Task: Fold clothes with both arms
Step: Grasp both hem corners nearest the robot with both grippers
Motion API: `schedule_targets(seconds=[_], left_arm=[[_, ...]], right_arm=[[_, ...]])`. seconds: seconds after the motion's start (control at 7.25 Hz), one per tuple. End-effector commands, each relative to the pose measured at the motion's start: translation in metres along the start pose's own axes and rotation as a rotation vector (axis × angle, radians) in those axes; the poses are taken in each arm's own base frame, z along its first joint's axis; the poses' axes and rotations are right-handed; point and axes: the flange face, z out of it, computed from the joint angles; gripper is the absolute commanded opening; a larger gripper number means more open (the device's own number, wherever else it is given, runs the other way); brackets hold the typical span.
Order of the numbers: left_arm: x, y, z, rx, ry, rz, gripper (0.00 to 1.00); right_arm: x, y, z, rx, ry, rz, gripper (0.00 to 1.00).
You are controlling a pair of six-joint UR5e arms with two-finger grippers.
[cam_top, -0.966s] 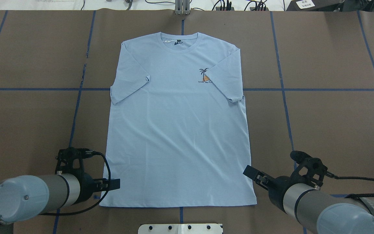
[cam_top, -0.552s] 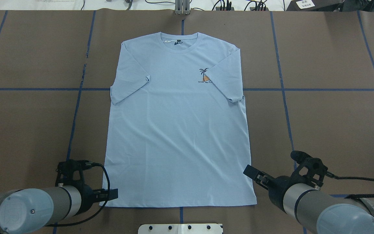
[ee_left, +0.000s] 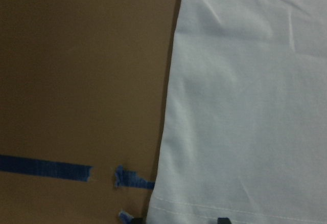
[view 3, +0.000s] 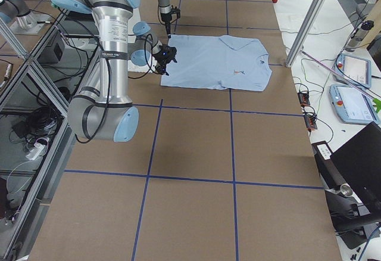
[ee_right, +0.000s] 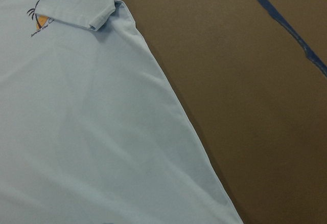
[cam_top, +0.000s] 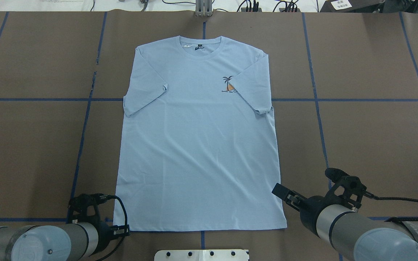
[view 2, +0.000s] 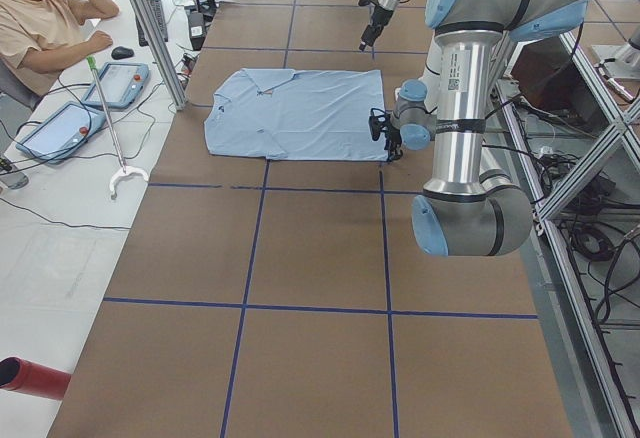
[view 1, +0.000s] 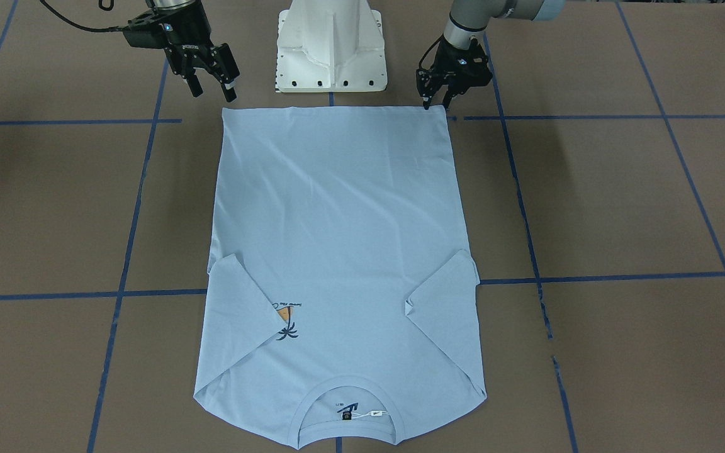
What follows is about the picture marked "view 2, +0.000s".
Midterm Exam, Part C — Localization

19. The aluminium frame post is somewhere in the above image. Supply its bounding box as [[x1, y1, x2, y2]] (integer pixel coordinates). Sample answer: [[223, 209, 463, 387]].
[[129, 0, 186, 111]]

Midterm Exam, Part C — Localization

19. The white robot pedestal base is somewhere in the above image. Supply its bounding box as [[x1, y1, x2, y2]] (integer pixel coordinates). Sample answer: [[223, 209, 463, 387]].
[[395, 39, 442, 114]]

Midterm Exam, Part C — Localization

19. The red cylinder tube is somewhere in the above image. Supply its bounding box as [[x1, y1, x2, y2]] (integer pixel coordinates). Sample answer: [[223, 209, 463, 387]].
[[1, 357, 72, 401]]

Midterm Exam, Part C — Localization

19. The light blue t-shirt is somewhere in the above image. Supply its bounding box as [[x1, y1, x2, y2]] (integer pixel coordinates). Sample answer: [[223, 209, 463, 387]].
[[204, 68, 387, 161]]

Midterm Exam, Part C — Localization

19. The seated person beige shirt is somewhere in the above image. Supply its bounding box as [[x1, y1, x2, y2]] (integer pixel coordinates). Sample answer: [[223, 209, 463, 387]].
[[1, 0, 119, 96]]

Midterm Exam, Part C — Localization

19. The brown wooden box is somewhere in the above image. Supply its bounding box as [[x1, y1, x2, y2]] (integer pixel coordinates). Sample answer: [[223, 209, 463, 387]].
[[512, 38, 603, 123]]

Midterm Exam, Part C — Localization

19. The black keyboard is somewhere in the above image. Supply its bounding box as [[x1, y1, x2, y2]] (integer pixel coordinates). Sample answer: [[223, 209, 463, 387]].
[[135, 0, 170, 48]]

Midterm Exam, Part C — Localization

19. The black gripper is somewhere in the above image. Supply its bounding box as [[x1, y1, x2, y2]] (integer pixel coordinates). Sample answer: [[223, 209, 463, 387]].
[[358, 0, 396, 52], [368, 108, 403, 163]]

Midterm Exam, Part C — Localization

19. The far blue teach pendant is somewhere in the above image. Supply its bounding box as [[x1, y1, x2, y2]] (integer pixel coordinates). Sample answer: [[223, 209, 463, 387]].
[[96, 62, 150, 110]]

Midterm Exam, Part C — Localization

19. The blue teach pendant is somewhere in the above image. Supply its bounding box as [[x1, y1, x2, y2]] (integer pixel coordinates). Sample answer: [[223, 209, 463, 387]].
[[16, 102, 106, 164], [96, 62, 150, 110]]

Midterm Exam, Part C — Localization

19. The black power adapter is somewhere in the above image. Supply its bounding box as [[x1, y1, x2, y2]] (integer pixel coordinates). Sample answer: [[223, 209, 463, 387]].
[[187, 10, 206, 51]]

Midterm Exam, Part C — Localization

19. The near blue teach pendant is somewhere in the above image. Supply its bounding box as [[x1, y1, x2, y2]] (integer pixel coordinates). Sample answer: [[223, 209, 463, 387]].
[[16, 102, 106, 164]]

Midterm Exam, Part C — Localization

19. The white reacher grabber stick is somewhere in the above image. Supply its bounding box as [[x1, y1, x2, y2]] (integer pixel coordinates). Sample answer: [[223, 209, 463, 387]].
[[86, 55, 149, 200]]

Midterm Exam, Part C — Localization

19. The black computer mouse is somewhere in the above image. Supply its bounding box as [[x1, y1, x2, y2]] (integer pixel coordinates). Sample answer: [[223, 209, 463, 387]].
[[111, 46, 135, 60]]

